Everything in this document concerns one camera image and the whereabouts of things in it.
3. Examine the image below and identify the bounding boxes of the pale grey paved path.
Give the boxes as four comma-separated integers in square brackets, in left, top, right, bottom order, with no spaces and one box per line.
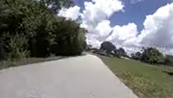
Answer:
[0,39,173,98]

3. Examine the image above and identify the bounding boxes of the distant row of trees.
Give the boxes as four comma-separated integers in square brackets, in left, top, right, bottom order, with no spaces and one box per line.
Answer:
[85,36,173,69]

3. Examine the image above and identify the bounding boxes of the green grass field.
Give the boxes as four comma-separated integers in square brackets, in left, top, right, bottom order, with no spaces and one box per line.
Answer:
[90,52,173,98]

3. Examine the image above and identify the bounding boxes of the row of dense trees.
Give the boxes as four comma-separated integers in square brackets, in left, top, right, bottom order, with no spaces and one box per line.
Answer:
[0,0,96,83]

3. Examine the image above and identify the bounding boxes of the grass and dirt verge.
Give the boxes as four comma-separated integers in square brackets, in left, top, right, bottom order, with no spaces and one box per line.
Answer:
[0,40,81,92]

